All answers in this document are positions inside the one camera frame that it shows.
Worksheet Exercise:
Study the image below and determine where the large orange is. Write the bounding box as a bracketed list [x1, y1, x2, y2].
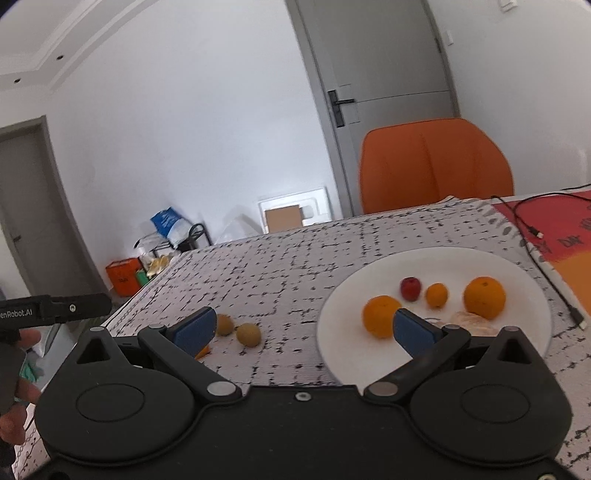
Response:
[362, 295, 404, 339]
[463, 276, 507, 320]

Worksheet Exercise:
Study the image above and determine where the person's left hand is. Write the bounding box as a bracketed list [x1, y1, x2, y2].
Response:
[0, 329, 43, 446]

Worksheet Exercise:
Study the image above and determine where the blue and white bag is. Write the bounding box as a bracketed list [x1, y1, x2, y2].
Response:
[150, 208, 190, 248]

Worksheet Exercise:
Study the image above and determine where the black cable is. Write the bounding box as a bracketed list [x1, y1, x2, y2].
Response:
[490, 187, 591, 330]

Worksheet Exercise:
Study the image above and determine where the clear pale pastry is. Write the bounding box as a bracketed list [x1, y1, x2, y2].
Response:
[434, 311, 502, 337]

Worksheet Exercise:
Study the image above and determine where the orange chair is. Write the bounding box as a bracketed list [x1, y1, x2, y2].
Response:
[359, 117, 516, 216]

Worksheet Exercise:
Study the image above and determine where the grey door with small handle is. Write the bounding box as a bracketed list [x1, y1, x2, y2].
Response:
[0, 117, 100, 302]

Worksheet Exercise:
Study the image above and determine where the red and orange mat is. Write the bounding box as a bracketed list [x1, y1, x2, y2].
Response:
[492, 188, 591, 320]

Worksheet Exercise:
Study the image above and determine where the brown cardboard sheet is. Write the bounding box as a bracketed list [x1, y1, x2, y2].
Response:
[263, 206, 304, 233]

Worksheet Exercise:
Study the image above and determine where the white ceramic plate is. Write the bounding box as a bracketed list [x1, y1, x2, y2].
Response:
[317, 248, 553, 384]

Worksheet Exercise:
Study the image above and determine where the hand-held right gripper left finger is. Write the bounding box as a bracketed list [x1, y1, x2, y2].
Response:
[69, 307, 244, 402]

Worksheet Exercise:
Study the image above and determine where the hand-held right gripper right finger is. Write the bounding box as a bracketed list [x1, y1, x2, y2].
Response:
[364, 308, 546, 400]

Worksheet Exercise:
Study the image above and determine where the grey door with black lock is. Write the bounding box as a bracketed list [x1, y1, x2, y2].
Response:
[285, 0, 462, 219]

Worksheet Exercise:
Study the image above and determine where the black shoe rack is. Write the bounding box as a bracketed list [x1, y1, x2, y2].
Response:
[178, 223, 213, 253]

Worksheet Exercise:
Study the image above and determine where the clear plastic bag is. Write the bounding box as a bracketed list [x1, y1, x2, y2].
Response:
[217, 213, 260, 244]

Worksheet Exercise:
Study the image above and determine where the small tangerine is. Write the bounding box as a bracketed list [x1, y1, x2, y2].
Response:
[425, 283, 450, 309]

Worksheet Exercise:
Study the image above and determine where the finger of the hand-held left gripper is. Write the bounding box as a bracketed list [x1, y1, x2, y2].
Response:
[36, 292, 112, 329]

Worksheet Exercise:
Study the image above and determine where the orange box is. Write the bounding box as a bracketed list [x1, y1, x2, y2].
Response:
[105, 258, 142, 296]

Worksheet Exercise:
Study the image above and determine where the black door handle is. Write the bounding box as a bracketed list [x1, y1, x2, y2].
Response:
[327, 90, 356, 128]

